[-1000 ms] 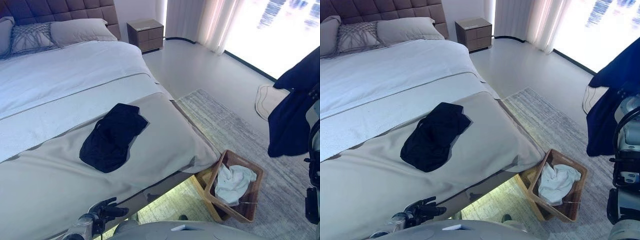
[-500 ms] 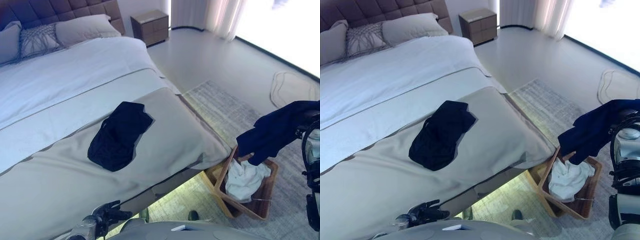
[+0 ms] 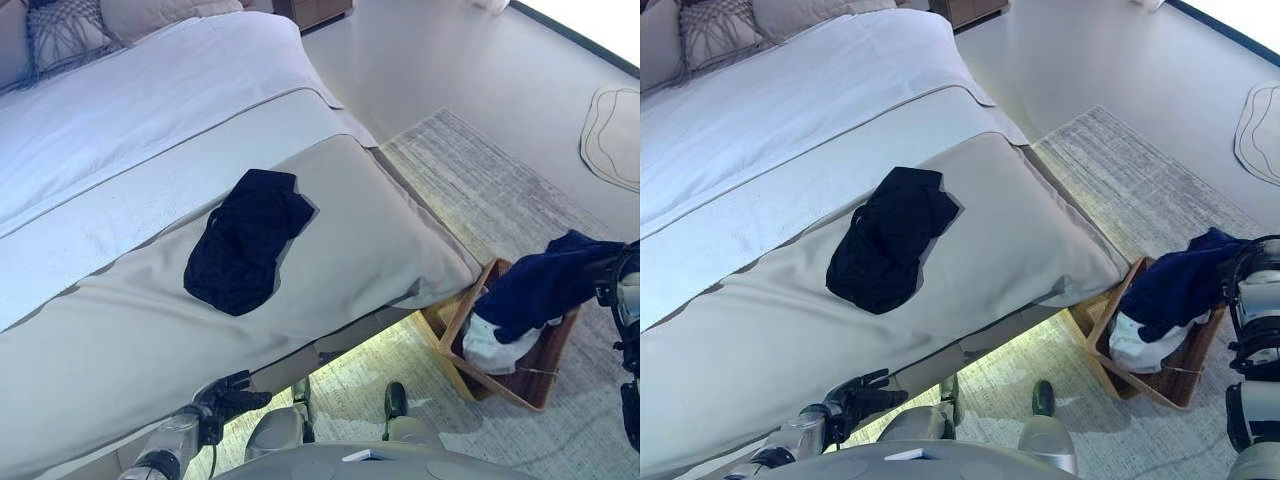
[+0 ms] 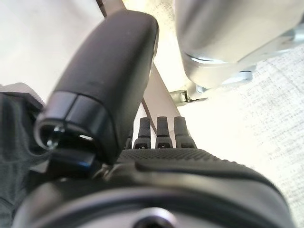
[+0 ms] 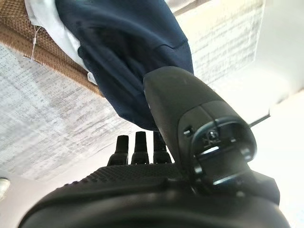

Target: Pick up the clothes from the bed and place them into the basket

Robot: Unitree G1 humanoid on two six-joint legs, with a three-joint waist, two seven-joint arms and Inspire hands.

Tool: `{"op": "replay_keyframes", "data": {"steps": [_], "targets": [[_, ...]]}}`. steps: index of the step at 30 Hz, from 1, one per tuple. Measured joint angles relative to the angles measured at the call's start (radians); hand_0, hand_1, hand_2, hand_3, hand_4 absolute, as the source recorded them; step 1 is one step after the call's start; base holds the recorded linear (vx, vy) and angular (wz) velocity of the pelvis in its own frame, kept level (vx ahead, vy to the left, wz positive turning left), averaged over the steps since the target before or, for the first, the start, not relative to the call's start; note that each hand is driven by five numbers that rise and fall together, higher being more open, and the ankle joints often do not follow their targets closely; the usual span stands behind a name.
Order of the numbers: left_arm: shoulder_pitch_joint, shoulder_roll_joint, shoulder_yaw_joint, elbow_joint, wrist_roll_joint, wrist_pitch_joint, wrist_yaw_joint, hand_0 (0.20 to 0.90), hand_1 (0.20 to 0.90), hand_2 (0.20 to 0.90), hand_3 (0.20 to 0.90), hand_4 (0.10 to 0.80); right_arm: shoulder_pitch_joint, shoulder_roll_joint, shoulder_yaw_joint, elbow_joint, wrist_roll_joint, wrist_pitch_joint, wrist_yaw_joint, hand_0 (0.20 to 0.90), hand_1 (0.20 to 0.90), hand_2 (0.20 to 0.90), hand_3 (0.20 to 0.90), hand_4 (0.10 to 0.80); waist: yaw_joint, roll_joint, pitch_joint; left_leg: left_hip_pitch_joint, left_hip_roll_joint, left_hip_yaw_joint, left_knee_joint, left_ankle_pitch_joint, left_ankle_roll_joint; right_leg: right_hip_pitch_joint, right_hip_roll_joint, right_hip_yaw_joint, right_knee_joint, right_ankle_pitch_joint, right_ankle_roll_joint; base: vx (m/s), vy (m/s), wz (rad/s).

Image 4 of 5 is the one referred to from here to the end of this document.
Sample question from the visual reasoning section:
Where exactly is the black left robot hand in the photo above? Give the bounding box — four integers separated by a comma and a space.
14, 10, 293, 228

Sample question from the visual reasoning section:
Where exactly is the dark grey fabric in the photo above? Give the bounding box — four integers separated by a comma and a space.
0, 82, 54, 228

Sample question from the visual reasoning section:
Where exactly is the silver robot leg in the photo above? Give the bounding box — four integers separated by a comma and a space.
174, 0, 304, 103

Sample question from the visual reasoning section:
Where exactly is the grey striped area rug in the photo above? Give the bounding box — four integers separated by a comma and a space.
142, 0, 304, 216

